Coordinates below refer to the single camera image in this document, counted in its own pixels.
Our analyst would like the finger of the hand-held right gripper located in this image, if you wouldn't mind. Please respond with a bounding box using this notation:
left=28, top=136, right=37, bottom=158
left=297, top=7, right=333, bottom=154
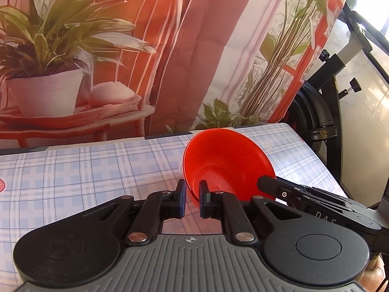
left=257, top=175, right=351, bottom=205

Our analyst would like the black exercise bike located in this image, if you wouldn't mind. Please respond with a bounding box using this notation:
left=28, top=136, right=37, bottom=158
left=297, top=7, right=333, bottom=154
left=287, top=1, right=389, bottom=208

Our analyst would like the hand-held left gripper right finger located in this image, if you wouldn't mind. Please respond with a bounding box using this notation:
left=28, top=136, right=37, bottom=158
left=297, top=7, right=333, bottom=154
left=199, top=180, right=303, bottom=246

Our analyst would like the blue plaid tablecloth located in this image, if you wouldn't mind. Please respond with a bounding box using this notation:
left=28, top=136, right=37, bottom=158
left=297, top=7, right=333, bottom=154
left=0, top=122, right=349, bottom=238

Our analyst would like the printed backdrop cloth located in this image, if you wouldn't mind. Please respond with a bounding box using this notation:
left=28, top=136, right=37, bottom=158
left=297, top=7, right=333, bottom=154
left=0, top=0, right=355, bottom=150

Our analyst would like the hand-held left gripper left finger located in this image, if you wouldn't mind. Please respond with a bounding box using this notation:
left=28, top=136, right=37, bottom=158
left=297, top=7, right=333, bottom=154
left=88, top=179, right=187, bottom=246

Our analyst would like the red round bowl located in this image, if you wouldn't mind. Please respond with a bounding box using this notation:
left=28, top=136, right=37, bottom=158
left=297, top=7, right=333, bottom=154
left=182, top=128, right=277, bottom=209

